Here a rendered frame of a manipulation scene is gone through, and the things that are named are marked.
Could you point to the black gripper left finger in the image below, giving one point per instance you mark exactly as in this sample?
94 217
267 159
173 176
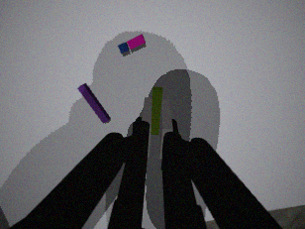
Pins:
71 202

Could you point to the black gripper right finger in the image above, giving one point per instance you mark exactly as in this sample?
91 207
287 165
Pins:
229 201

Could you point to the small dark blue block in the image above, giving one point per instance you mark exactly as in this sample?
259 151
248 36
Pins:
123 47

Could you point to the purple rod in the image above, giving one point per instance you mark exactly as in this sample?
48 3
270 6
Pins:
94 103

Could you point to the magenta block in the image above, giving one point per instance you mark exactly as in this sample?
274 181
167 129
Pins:
139 40

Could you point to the lime green rod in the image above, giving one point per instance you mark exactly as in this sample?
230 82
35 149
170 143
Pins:
156 106

